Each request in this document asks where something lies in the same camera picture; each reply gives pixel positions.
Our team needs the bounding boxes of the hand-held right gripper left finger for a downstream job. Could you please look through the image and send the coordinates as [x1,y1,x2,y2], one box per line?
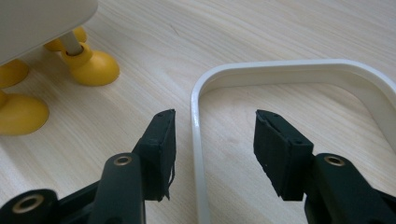
[132,108,177,203]

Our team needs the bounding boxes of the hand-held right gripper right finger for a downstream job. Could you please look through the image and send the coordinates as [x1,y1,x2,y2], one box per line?
[252,108,315,202]

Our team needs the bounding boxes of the white plastic tray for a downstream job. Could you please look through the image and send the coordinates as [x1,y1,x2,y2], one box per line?
[190,58,396,224]

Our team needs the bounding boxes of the white trash can with face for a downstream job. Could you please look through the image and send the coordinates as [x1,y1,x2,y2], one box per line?
[0,0,121,136]

